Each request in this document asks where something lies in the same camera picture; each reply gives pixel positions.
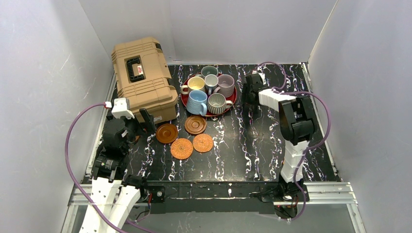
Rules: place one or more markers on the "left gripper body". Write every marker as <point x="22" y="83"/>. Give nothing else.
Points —
<point x="138" y="121"/>

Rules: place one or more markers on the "lilac textured mug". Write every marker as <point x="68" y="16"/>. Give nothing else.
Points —
<point x="225" y="85"/>

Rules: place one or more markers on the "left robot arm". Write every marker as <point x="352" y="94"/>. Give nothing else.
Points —
<point x="111" y="180"/>

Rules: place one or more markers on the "woven rattan coaster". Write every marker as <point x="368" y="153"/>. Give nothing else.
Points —
<point x="203" y="143"/>
<point x="181" y="148"/>

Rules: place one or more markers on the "grey ribbed mug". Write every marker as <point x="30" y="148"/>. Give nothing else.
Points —
<point x="217" y="104"/>

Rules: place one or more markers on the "front aluminium frame rail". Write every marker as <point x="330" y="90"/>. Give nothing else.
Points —
<point x="276" y="192"/>

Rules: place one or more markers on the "red round tray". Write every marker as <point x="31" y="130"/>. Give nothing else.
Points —
<point x="233" y="98"/>

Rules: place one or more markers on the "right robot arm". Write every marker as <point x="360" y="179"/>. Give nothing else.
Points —
<point x="296" y="120"/>

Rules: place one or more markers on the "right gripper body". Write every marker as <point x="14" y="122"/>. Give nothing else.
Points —
<point x="248" y="91"/>

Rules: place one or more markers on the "sage green mug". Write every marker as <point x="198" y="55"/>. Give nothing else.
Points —
<point x="207" y="70"/>

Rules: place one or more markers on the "cream yellow mug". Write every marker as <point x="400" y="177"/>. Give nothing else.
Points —
<point x="194" y="83"/>

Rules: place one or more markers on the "grey printed mug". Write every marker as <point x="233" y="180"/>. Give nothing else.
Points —
<point x="211" y="82"/>

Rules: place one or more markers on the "dark wooden coaster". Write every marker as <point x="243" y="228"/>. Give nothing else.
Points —
<point x="195" y="125"/>

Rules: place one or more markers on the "tan plastic tool case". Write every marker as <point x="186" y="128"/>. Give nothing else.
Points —
<point x="143" y="77"/>

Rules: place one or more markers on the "brown wooden coaster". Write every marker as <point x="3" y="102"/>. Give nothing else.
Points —
<point x="166" y="133"/>

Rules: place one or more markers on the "light blue textured mug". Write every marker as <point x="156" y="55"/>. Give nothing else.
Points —
<point x="197" y="103"/>

